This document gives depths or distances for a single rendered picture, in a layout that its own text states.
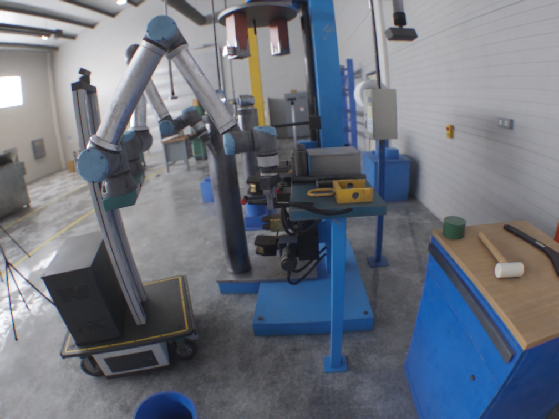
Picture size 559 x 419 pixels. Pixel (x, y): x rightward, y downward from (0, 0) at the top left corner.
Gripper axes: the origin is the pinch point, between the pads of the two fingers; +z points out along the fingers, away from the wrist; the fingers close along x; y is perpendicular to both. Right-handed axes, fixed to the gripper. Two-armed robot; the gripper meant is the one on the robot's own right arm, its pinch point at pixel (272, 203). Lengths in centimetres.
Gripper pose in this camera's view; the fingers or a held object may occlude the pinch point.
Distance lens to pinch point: 129.4
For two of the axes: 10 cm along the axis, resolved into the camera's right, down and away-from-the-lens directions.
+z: 0.9, 9.3, 3.5
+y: -9.5, -0.3, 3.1
